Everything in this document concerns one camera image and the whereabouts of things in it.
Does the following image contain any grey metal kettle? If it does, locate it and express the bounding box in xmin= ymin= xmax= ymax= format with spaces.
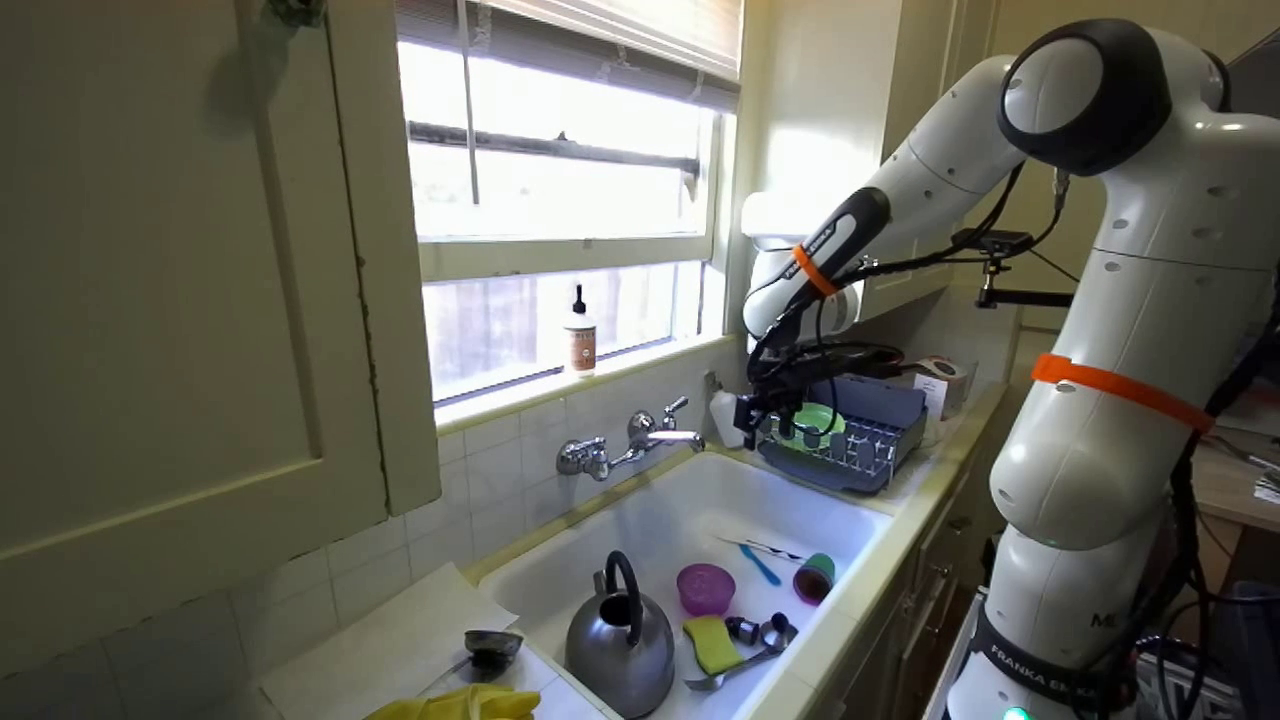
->
xmin=558 ymin=548 xmax=679 ymax=720

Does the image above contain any window blind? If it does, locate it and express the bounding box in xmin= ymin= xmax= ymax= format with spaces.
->
xmin=393 ymin=0 xmax=746 ymax=89

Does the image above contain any blue plastic spoon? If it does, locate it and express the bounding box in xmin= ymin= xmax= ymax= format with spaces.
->
xmin=734 ymin=539 xmax=787 ymax=593

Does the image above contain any purple plastic bowl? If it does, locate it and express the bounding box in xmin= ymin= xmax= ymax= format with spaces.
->
xmin=671 ymin=561 xmax=740 ymax=619

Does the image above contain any green and pink cup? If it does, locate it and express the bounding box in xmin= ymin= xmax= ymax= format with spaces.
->
xmin=787 ymin=548 xmax=838 ymax=606

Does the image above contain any metal sink strainer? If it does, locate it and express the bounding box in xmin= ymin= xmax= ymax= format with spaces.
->
xmin=461 ymin=624 xmax=529 ymax=675

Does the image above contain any green dish in rack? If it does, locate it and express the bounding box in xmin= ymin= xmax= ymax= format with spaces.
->
xmin=784 ymin=399 xmax=853 ymax=453

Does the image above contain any white soap dispenser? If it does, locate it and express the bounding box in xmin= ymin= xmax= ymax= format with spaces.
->
xmin=704 ymin=378 xmax=752 ymax=453

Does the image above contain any white container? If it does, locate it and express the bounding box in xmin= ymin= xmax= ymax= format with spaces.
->
xmin=909 ymin=356 xmax=979 ymax=421

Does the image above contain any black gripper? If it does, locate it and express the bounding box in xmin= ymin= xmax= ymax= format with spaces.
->
xmin=734 ymin=335 xmax=813 ymax=447

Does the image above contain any grey dish rack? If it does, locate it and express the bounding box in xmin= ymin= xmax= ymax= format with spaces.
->
xmin=754 ymin=369 xmax=931 ymax=498

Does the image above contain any chrome wall faucet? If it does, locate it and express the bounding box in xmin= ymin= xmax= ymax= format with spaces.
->
xmin=557 ymin=390 xmax=706 ymax=483

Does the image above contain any cream cabinet door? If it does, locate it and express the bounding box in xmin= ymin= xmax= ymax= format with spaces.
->
xmin=0 ymin=0 xmax=444 ymax=682

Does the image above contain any yellow sponge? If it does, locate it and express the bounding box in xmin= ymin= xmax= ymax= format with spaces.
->
xmin=679 ymin=611 xmax=746 ymax=681

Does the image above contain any white framed window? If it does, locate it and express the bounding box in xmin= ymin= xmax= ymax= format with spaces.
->
xmin=393 ymin=0 xmax=743 ymax=421

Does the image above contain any brown pump soap bottle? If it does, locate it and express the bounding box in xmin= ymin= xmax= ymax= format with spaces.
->
xmin=562 ymin=279 xmax=600 ymax=376

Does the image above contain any yellow cloth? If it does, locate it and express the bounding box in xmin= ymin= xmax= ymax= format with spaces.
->
xmin=365 ymin=681 xmax=542 ymax=720

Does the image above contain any black and metal utensil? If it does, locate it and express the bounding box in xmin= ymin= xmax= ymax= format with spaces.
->
xmin=685 ymin=606 xmax=805 ymax=695

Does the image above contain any white kitchen sink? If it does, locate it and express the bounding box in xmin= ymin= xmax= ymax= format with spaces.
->
xmin=475 ymin=453 xmax=894 ymax=720

